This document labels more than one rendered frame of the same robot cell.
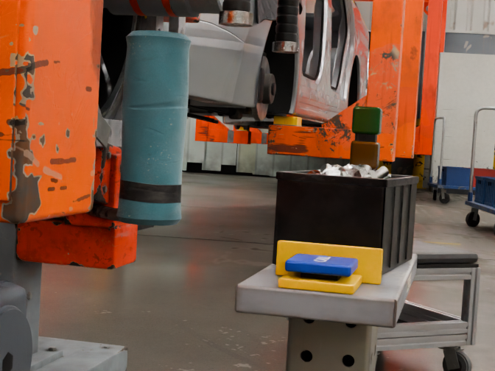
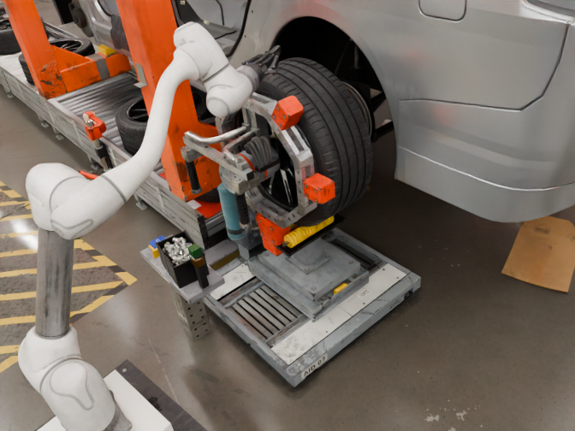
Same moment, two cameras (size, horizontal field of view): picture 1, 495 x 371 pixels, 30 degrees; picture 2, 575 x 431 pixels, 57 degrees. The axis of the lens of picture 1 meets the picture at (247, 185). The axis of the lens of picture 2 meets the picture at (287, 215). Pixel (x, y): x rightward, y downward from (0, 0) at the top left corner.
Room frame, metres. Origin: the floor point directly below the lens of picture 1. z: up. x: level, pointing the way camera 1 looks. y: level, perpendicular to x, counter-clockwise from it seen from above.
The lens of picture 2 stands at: (2.67, -1.12, 1.90)
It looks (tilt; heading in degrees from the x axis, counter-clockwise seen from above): 36 degrees down; 131
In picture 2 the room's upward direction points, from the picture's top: 7 degrees counter-clockwise
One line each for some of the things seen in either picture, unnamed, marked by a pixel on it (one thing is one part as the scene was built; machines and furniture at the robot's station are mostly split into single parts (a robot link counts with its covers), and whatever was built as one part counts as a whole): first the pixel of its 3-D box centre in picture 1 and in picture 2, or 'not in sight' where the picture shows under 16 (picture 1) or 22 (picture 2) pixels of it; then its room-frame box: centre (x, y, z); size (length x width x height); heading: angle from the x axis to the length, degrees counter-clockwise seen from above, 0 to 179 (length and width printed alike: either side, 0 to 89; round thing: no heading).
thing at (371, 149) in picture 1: (364, 154); (198, 260); (1.35, -0.17, 0.59); 0.04 x 0.04 x 0.04; 77
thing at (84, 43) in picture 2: not in sight; (59, 61); (-2.04, 1.36, 0.39); 0.66 x 0.66 x 0.24
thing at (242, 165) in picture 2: not in sight; (246, 139); (1.48, 0.08, 1.03); 0.19 x 0.18 x 0.11; 77
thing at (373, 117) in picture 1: (367, 121); (194, 250); (1.35, -0.17, 0.64); 0.04 x 0.04 x 0.04; 77
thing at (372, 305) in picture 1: (340, 277); (180, 266); (1.16, -0.12, 0.44); 0.43 x 0.17 x 0.03; 167
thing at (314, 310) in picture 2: not in sight; (306, 270); (1.43, 0.39, 0.13); 0.50 x 0.36 x 0.10; 167
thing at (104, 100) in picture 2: not in sight; (162, 146); (-0.25, 0.95, 0.14); 2.47 x 0.85 x 0.27; 167
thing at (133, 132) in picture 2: not in sight; (168, 121); (-0.06, 0.92, 0.39); 0.66 x 0.66 x 0.24
